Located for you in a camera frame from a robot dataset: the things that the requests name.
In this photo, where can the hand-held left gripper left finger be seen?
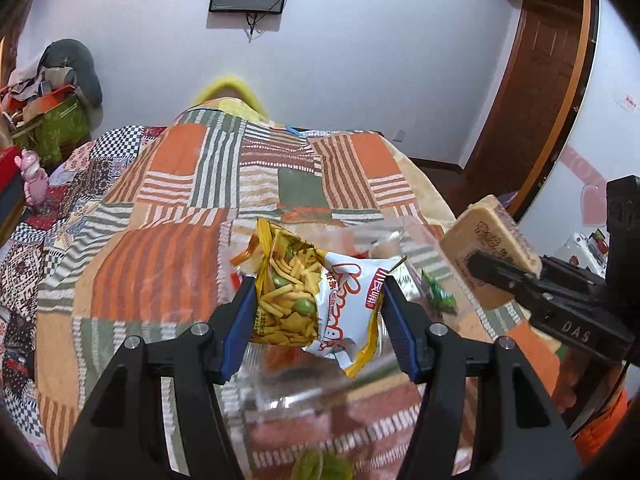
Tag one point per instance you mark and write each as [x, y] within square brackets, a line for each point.
[239, 325]

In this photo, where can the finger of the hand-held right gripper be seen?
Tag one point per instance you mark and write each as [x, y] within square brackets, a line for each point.
[505, 275]
[575, 275]

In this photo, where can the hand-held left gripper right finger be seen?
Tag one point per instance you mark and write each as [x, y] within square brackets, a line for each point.
[400, 332]

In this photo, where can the beige cracker packet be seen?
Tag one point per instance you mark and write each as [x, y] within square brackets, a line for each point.
[487, 230]

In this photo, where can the small green snack packet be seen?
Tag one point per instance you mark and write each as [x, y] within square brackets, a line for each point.
[440, 296]

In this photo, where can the yellow mixed snack bag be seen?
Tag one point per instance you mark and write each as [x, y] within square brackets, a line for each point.
[300, 300]

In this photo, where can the clear plastic container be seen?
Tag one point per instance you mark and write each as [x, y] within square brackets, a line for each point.
[310, 395]

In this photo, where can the white appliance with stickers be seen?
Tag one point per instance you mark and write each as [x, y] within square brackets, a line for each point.
[582, 252]

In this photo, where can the orange green striped blanket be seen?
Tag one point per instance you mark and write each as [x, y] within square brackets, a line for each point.
[175, 200]

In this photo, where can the white cabinet with stickers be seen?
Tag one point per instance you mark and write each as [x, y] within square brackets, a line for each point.
[600, 135]

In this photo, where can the light green snack packet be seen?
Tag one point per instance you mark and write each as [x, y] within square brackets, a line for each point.
[320, 467]

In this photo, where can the brown wooden door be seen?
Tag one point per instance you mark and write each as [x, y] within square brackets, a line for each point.
[540, 85]

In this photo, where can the checked patchwork quilt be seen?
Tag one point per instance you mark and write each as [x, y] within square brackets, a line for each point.
[30, 270]

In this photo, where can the yellow padded headboard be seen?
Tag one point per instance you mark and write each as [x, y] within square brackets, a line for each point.
[227, 92]

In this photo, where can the pink plush toy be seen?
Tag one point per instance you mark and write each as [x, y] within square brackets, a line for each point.
[34, 180]

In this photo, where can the green patterned box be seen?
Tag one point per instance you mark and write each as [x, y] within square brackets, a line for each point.
[62, 130]

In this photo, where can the red flat box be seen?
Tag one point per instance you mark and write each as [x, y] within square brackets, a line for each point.
[9, 170]

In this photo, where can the orange cardboard box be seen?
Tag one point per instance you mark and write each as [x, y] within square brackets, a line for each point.
[50, 100]

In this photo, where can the pile of household clutter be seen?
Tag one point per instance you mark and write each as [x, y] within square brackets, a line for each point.
[25, 90]

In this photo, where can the white wall socket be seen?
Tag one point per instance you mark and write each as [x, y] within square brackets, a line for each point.
[399, 135]

